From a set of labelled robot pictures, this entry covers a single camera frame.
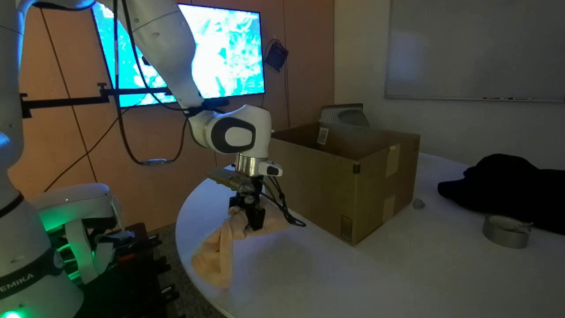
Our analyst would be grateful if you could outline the grey tape roll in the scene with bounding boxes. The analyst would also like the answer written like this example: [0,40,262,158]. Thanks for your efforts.
[481,213,532,248]

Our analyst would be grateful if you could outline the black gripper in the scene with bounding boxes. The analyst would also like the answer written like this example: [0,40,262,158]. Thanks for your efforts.
[229,153,282,231]

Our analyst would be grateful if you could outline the wall mounted tv screen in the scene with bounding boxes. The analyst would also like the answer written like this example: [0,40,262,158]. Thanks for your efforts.
[91,3,264,107]

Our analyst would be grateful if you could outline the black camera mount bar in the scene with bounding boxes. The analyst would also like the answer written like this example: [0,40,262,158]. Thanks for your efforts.
[19,82,170,118]

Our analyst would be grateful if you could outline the small clear cap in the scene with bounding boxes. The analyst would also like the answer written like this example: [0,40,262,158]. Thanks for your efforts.
[411,199,425,210]

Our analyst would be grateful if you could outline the whiteboard on wall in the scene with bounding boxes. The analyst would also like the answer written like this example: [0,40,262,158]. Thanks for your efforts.
[384,0,565,102]

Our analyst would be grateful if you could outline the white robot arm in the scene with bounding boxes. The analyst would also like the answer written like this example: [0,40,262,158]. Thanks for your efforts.
[0,0,282,318]

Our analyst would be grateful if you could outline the open cardboard box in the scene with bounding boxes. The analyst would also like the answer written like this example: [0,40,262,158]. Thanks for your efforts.
[269,123,419,245]

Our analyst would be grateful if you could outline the black wall adapter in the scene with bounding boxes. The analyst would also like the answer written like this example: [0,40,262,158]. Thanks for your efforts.
[264,40,287,70]

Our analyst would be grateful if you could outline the black garment on table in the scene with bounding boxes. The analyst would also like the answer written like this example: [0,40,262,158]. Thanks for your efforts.
[437,153,565,234]

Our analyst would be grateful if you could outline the beige cloth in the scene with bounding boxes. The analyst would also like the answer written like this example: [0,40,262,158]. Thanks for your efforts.
[190,206,287,289]

